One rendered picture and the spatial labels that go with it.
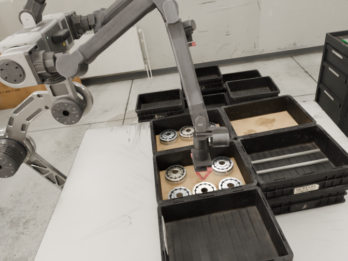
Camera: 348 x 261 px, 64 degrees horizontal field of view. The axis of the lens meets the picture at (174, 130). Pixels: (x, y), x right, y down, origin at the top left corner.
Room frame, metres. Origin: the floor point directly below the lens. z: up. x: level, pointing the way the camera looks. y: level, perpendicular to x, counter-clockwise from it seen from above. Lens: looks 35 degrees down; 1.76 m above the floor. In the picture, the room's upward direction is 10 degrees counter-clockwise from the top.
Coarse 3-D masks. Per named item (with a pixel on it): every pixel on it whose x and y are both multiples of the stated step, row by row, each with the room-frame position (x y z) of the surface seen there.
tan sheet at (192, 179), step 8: (232, 160) 0.98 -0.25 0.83; (192, 168) 0.98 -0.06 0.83; (160, 176) 0.96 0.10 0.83; (192, 176) 0.92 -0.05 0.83; (208, 176) 0.91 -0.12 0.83; (216, 176) 0.90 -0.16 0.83; (224, 176) 0.89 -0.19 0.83; (232, 176) 0.88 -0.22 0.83; (240, 176) 0.87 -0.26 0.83; (168, 184) 0.90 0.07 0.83; (184, 184) 0.88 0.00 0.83; (192, 184) 0.87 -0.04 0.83; (216, 184) 0.85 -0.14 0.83; (168, 192) 0.85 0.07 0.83
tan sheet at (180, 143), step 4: (216, 124) 1.30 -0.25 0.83; (156, 136) 1.28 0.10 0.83; (156, 140) 1.25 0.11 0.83; (180, 140) 1.21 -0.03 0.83; (192, 140) 1.19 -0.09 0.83; (160, 144) 1.20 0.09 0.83; (172, 144) 1.18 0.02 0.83; (176, 144) 1.18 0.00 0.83; (180, 144) 1.17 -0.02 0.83; (184, 144) 1.17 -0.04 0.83; (188, 144) 1.16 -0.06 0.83; (192, 144) 1.15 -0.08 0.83; (160, 148) 1.17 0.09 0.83; (164, 148) 1.16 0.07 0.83; (168, 148) 1.16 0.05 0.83; (172, 148) 1.15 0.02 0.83
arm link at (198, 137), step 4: (204, 132) 0.79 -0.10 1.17; (208, 132) 0.79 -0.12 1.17; (196, 136) 0.78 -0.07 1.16; (200, 136) 0.78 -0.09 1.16; (204, 136) 0.78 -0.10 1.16; (208, 136) 0.77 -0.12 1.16; (212, 136) 0.77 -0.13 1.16; (196, 140) 0.77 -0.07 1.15; (200, 140) 0.77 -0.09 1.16; (204, 140) 0.77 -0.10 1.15; (208, 140) 0.78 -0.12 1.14; (212, 140) 0.77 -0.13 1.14; (196, 144) 0.77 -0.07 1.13; (200, 144) 0.77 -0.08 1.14; (204, 144) 0.77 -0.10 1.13; (208, 144) 0.78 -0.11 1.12; (196, 148) 0.77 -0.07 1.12; (200, 148) 0.77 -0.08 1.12; (204, 148) 0.77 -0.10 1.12
